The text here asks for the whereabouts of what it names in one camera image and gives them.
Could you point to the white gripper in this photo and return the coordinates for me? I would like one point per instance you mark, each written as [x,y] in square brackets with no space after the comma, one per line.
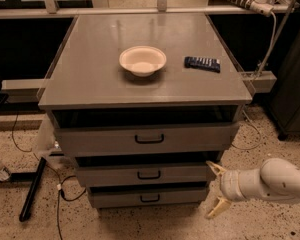
[228,185]

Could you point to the grey bottom drawer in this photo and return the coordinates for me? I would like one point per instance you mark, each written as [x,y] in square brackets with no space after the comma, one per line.
[148,197]

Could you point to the grey drawer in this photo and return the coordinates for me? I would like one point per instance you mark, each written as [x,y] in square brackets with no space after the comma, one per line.
[142,174]
[128,140]
[148,197]

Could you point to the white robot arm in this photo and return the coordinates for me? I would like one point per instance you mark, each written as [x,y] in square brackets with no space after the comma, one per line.
[277,180]

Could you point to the grey top drawer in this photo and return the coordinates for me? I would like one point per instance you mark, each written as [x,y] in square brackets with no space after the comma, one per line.
[128,140]

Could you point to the grey drawer cabinet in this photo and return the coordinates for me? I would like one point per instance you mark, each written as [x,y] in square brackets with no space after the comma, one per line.
[88,87]

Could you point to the grey middle drawer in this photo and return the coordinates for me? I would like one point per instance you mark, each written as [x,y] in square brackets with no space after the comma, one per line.
[142,174]

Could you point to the dark cabinet at right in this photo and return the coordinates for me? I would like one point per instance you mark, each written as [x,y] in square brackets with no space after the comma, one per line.
[283,103]

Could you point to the dark blue snack packet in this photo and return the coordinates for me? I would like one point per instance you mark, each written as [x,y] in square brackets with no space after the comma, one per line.
[208,64]

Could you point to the white emergency stop button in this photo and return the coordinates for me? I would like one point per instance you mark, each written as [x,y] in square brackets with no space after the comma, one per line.
[259,6]

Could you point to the black bar on floor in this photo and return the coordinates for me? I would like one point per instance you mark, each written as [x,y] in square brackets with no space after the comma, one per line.
[25,212]

